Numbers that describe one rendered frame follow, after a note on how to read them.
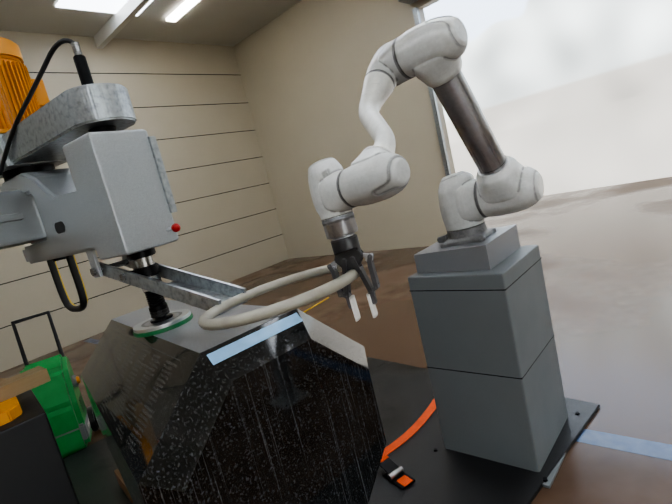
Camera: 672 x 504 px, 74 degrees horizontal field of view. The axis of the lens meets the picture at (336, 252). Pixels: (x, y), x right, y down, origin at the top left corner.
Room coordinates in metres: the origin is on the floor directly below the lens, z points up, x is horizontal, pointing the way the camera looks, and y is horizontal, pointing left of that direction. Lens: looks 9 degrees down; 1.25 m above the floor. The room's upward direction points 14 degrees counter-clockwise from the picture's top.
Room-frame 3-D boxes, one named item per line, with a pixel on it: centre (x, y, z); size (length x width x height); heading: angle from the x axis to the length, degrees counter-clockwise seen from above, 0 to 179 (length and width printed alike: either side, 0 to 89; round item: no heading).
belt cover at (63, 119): (1.87, 0.98, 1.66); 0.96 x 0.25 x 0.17; 53
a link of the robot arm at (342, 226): (1.21, -0.03, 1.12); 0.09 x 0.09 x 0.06
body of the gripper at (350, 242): (1.20, -0.03, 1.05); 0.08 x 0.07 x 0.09; 69
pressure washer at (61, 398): (2.74, 1.97, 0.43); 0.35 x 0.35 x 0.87; 24
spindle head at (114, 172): (1.71, 0.77, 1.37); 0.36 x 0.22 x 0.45; 53
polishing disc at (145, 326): (1.66, 0.70, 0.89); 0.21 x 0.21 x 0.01
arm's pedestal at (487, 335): (1.78, -0.54, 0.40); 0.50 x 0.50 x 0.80; 46
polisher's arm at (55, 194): (1.91, 1.01, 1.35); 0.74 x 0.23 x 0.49; 53
